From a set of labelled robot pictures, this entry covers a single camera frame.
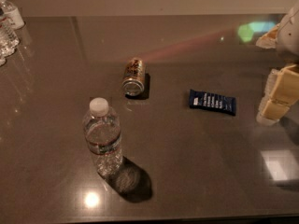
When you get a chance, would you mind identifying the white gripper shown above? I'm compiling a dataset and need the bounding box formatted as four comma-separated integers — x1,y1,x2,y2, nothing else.
256,1,299,126

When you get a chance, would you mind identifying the blue rxbar blueberry wrapper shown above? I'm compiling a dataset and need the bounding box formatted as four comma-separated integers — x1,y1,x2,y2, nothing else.
189,90,236,116

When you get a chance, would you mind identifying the water bottle white label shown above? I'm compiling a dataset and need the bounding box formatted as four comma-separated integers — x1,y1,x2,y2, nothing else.
0,0,25,30

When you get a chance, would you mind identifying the clear water bottle white cap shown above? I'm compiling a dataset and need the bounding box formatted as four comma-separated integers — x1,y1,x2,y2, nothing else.
82,98,123,179

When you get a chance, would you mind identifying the gold soda can on side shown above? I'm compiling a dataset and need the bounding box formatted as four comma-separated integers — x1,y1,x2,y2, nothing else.
122,58,146,96

